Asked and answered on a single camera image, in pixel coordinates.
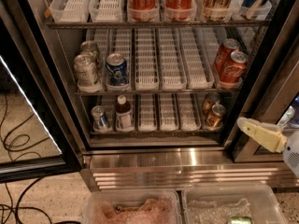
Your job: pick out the white tray middle centre right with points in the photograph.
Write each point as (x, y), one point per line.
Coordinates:
(198, 74)

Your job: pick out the left clear plastic bin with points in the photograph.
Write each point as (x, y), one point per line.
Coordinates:
(133, 206)

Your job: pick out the stainless steel fridge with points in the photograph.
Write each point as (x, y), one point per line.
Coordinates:
(130, 159)

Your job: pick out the green can in bin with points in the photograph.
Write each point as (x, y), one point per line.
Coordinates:
(240, 220)

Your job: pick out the rear gold can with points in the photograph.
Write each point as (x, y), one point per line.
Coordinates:
(211, 99)

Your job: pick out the right clear plastic bin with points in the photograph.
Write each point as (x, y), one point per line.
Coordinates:
(216, 203)

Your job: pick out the open glass fridge door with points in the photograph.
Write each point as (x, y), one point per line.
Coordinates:
(33, 139)

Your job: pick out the blue pepsi can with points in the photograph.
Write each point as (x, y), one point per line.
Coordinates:
(117, 69)

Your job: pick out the small blue silver can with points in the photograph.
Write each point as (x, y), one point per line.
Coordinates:
(100, 121)

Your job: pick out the white tray top far left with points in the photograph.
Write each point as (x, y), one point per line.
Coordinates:
(70, 10)

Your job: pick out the white tray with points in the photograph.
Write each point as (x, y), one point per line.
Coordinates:
(172, 68)
(147, 121)
(168, 112)
(188, 115)
(106, 10)
(146, 68)
(198, 74)
(70, 10)

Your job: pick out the brown bottle white cap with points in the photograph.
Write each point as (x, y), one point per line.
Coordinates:
(124, 113)

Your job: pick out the rear silver soda can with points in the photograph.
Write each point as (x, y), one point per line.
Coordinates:
(92, 48)

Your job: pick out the silver soda can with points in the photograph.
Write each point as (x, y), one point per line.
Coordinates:
(86, 70)
(92, 48)

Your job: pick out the white tray bottom centre left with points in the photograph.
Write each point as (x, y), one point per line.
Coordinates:
(147, 121)

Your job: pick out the front gold can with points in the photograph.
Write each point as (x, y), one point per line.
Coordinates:
(215, 115)

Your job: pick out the red coke can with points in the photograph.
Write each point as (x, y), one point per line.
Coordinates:
(233, 67)
(225, 49)

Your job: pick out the clear plastic bin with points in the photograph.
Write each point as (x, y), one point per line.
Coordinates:
(133, 206)
(216, 203)

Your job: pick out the white tray bottom centre right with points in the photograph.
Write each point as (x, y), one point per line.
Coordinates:
(188, 115)

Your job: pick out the white tray middle centre left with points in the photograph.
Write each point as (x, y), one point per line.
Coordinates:
(146, 68)

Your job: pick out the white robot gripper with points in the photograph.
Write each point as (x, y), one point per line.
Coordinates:
(291, 154)

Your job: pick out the front silver soda can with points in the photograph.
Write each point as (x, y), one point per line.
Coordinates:
(86, 70)

